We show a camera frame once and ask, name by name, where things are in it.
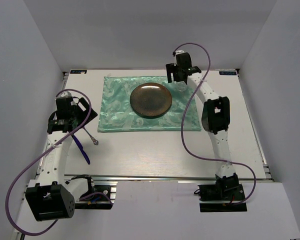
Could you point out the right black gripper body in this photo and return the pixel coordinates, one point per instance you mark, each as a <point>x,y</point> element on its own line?
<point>172,68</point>

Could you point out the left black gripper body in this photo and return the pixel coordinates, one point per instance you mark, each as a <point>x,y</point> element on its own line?
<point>78,114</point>

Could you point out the clear glass cup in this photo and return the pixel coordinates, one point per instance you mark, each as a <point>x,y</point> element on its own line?
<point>181,86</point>

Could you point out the purple knife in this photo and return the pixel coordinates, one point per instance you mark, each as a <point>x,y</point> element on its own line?
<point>83,151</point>

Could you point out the brown ceramic plate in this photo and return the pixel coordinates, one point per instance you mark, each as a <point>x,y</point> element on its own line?
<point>150,100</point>

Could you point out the green satin cloth napkin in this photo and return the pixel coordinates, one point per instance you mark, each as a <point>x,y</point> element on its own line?
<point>117,115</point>

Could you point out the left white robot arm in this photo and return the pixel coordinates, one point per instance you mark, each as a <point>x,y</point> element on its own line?
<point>52,197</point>

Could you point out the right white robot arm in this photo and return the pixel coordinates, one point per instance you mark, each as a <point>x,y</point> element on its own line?
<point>215,120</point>

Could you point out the right table corner sticker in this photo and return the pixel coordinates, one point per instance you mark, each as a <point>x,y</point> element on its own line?
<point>228,73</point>

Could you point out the table corner sticker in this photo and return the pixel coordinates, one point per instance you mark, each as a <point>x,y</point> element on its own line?
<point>228,73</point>
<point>78,71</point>

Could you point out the ornate iridescent fork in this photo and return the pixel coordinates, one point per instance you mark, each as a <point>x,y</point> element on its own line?
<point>95,141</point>

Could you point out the left table corner sticker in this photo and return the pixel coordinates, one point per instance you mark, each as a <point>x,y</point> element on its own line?
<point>78,71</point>

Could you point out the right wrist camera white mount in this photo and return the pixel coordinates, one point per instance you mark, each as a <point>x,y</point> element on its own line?
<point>177,52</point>

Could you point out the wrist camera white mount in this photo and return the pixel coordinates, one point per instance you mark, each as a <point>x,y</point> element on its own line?
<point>64,94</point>
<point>177,52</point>

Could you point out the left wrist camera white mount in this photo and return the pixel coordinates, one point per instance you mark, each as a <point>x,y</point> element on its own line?
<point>64,94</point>

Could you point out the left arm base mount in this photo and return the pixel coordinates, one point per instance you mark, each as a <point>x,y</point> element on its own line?
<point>101,197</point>

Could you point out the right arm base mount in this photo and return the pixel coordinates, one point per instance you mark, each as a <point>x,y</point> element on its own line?
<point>211,200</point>

